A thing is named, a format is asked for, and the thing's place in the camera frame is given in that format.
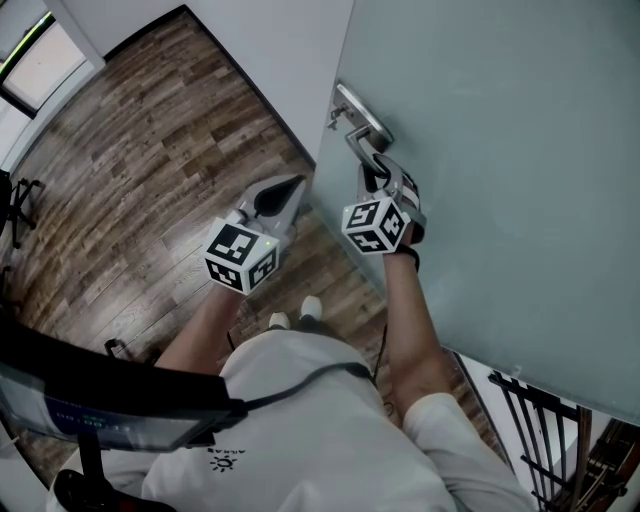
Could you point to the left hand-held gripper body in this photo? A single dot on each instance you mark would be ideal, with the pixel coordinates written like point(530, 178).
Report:
point(235, 250)

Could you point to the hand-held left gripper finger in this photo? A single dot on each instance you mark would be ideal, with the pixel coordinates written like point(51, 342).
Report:
point(251, 197)
point(296, 212)

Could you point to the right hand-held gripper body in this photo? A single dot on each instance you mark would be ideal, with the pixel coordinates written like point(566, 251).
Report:
point(375, 225)

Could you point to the frosted glass door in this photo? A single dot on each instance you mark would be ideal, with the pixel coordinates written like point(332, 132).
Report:
point(525, 175)

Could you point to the person's right forearm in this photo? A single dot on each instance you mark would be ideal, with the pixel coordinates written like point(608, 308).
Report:
point(415, 340)

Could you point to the person's left forearm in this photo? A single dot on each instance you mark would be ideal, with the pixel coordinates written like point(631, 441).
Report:
point(200, 330)

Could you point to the person's right hand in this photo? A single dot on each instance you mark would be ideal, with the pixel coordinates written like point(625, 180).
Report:
point(411, 192)

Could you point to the silver key bunch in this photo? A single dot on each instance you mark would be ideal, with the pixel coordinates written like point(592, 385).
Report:
point(337, 116)

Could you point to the person's left white shoe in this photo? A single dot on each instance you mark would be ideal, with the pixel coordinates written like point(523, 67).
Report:
point(279, 320)

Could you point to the person's white shoe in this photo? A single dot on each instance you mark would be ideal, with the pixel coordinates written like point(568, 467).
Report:
point(310, 306)
point(279, 320)

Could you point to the person's right white shoe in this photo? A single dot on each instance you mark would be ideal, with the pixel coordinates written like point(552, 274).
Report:
point(310, 306)

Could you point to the person's dark trousers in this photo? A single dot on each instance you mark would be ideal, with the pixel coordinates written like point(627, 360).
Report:
point(312, 327)

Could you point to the black flat screen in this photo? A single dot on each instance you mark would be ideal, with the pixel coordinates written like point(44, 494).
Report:
point(115, 400)

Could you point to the person's white shirt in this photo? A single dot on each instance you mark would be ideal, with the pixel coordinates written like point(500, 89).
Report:
point(310, 435)

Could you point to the dark framed window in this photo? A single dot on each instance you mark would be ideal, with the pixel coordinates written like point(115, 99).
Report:
point(45, 65)

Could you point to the black striped glass panel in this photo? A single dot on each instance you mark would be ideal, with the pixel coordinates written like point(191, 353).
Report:
point(530, 430)

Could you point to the black chest mount stand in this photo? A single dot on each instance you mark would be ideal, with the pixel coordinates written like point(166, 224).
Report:
point(92, 467)

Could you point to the brown wooden frame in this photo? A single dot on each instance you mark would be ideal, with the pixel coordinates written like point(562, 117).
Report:
point(615, 460)

